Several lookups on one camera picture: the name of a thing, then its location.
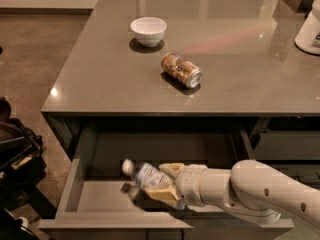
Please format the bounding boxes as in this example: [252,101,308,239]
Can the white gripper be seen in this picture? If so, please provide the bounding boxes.
[145,163,207,207]

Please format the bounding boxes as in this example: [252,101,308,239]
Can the blue label plastic bottle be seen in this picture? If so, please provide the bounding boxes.
[122,159,186,210]

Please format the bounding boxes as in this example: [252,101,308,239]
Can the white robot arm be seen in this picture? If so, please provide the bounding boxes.
[146,160,320,232]

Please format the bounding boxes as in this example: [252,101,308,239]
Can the open grey top drawer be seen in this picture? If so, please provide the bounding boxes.
[39,117,293,240]

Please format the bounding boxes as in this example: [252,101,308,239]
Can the brown soda can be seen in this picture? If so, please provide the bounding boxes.
[161,52,202,89]

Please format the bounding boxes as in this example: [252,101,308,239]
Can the closed grey side drawers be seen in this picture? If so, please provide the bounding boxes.
[249,116,320,188]

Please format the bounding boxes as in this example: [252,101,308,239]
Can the white ceramic bowl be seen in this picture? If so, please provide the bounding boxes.
[130,17,167,47]

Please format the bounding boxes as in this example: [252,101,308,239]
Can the white plastic container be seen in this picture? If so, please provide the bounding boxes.
[295,0,320,55]

